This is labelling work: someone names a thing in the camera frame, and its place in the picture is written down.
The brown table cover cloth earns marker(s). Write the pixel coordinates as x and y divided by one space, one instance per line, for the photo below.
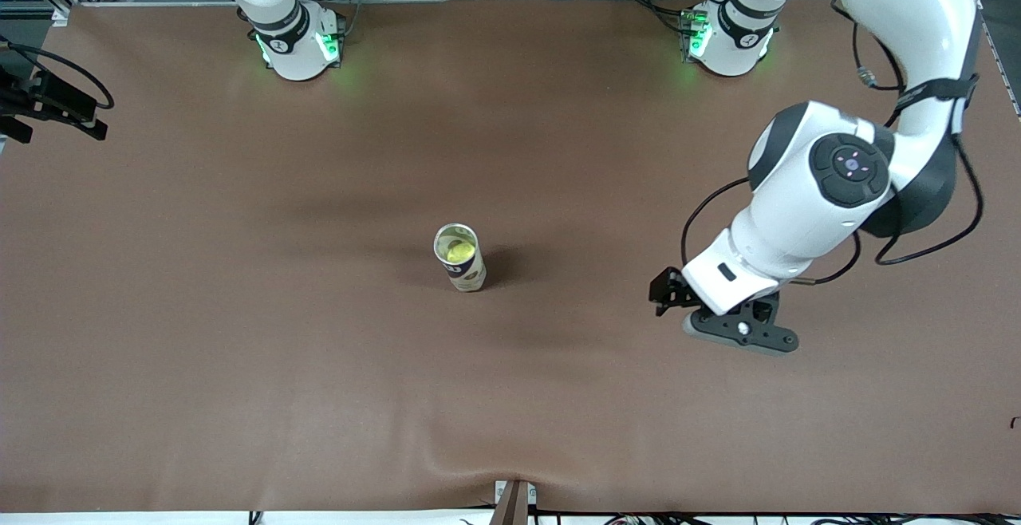
510 389

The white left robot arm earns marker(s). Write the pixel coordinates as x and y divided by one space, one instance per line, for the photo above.
806 214

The metal camera mast bracket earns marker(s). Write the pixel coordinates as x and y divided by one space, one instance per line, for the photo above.
514 505

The clear Wilson tennis ball can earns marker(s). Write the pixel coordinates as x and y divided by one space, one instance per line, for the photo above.
467 278

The yellow tennis ball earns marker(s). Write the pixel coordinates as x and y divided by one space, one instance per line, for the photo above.
461 252

